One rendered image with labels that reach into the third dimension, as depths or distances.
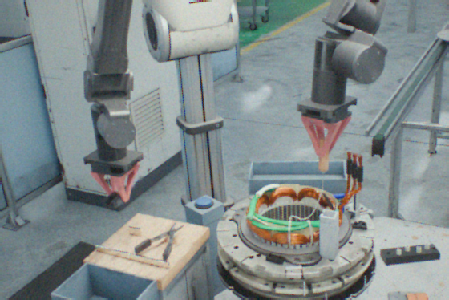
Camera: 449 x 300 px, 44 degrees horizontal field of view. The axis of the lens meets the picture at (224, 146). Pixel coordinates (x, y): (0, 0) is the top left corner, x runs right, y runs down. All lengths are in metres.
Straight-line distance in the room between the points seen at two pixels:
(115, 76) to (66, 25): 2.21
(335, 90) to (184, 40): 0.55
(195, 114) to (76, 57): 1.84
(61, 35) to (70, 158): 0.78
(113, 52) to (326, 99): 0.37
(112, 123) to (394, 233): 1.02
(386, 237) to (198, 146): 0.62
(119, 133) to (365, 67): 0.43
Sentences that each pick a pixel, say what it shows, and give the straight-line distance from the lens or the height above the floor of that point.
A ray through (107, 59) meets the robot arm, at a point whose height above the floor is 1.48.
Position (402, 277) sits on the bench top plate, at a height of 0.78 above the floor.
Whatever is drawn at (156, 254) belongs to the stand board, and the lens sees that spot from 1.17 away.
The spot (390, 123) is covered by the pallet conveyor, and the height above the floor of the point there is 0.76.
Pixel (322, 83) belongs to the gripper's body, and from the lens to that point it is 0.93.
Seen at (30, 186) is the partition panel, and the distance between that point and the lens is 3.69.
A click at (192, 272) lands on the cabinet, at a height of 0.99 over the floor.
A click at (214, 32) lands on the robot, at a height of 1.42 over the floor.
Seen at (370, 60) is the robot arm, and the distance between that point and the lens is 0.87.
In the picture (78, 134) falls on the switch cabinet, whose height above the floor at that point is 0.50.
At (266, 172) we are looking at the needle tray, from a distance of 1.53.
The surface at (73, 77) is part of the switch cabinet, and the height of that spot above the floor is 0.86.
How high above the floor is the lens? 1.72
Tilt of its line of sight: 24 degrees down
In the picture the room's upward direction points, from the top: 5 degrees counter-clockwise
